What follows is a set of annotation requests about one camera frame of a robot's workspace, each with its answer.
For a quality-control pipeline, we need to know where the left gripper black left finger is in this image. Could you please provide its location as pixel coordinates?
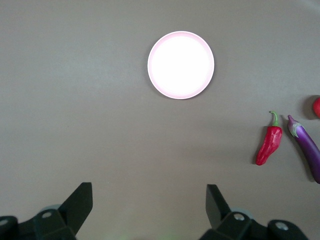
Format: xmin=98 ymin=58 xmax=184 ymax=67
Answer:
xmin=0 ymin=181 xmax=94 ymax=240

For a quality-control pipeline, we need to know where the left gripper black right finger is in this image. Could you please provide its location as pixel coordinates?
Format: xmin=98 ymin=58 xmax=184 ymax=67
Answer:
xmin=199 ymin=184 xmax=308 ymax=240

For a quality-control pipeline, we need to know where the red chili pepper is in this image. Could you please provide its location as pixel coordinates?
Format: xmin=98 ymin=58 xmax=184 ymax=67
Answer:
xmin=255 ymin=110 xmax=284 ymax=166

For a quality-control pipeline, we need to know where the purple eggplant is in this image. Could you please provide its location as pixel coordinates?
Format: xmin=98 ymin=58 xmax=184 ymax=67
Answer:
xmin=287 ymin=114 xmax=320 ymax=185

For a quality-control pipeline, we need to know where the red pomegranate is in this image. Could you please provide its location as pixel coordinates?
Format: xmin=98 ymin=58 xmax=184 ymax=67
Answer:
xmin=312 ymin=96 xmax=320 ymax=119

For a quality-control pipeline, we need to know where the brown table mat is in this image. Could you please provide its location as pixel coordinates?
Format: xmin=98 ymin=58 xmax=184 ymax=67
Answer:
xmin=0 ymin=0 xmax=320 ymax=240

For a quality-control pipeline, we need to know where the pink round plate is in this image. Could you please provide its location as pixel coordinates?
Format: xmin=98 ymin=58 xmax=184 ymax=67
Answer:
xmin=147 ymin=30 xmax=215 ymax=101

